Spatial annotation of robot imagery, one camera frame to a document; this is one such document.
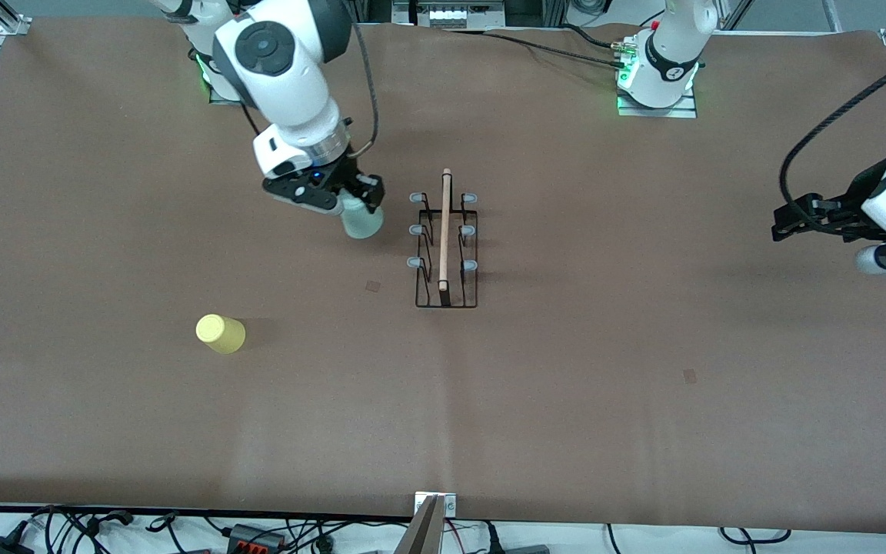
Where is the sage green plastic cup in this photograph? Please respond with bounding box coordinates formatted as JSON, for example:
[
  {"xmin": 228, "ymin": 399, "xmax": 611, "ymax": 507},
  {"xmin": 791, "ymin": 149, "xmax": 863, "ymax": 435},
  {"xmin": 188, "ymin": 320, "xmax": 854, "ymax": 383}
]
[{"xmin": 339, "ymin": 192, "xmax": 385, "ymax": 240}]

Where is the black wire cup holder rack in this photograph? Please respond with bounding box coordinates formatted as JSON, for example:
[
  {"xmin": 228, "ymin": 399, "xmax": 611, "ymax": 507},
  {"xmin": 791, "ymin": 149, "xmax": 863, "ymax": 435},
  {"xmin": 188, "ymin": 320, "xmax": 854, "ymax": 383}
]
[{"xmin": 408, "ymin": 169, "xmax": 480, "ymax": 309}]

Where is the yellow plastic cup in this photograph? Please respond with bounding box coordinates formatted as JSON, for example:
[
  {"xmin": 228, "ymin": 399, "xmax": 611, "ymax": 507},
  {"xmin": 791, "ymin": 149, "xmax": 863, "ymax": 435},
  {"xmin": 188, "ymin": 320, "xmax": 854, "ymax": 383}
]
[{"xmin": 195, "ymin": 314, "xmax": 247, "ymax": 355}]

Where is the white power strip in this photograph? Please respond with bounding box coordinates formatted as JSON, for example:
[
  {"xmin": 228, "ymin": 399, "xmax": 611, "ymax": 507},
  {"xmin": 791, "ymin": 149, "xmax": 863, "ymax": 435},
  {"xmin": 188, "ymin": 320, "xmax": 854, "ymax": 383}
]
[{"xmin": 393, "ymin": 0, "xmax": 507, "ymax": 32}]

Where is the black box with orange connectors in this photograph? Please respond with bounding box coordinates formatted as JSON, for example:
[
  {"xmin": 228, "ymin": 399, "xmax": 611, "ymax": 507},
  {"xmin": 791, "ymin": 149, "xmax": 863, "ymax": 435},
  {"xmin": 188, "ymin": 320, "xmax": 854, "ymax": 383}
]
[{"xmin": 226, "ymin": 523, "xmax": 287, "ymax": 552}]

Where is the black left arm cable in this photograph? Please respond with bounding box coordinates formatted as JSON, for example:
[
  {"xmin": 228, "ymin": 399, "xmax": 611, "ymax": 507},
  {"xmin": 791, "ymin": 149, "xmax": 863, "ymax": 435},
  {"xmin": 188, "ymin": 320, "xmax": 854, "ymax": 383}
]
[{"xmin": 778, "ymin": 45, "xmax": 886, "ymax": 228}]

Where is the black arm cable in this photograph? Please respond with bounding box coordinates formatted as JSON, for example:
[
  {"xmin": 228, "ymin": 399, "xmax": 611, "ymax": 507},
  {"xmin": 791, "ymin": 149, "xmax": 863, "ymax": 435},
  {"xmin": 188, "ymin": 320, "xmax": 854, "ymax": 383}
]
[
  {"xmin": 339, "ymin": 0, "xmax": 379, "ymax": 159},
  {"xmin": 778, "ymin": 45, "xmax": 886, "ymax": 228}
]

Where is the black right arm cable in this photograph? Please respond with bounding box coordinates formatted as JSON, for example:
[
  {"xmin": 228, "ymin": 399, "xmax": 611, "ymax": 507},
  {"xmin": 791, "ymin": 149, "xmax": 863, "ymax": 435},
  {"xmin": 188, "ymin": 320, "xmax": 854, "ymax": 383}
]
[{"xmin": 339, "ymin": 0, "xmax": 379, "ymax": 159}]

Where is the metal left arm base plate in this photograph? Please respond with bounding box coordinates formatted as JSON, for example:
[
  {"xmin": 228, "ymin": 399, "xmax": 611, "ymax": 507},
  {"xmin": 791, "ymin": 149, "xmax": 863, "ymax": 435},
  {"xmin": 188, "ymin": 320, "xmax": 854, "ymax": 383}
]
[{"xmin": 617, "ymin": 88, "xmax": 699, "ymax": 118}]

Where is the thick black table cable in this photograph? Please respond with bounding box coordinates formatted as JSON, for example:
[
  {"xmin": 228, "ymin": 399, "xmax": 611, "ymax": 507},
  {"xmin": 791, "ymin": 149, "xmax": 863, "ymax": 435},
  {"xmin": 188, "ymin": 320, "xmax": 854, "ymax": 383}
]
[{"xmin": 484, "ymin": 23, "xmax": 636, "ymax": 56}]

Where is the black looped floor cable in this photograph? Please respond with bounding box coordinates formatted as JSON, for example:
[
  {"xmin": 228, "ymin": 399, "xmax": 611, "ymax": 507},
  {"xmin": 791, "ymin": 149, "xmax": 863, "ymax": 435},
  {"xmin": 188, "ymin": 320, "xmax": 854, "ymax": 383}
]
[{"xmin": 720, "ymin": 527, "xmax": 791, "ymax": 544}]

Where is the metal bracket plate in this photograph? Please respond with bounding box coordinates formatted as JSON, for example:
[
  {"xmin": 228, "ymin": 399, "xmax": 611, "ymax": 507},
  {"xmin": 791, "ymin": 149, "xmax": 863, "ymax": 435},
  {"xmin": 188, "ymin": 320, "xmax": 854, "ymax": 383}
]
[{"xmin": 415, "ymin": 492, "xmax": 457, "ymax": 516}]

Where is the aluminium profile post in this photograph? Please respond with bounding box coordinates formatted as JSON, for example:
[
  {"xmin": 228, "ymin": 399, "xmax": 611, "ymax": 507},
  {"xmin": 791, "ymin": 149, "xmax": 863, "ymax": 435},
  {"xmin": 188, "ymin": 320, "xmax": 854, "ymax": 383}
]
[{"xmin": 395, "ymin": 495, "xmax": 445, "ymax": 554}]

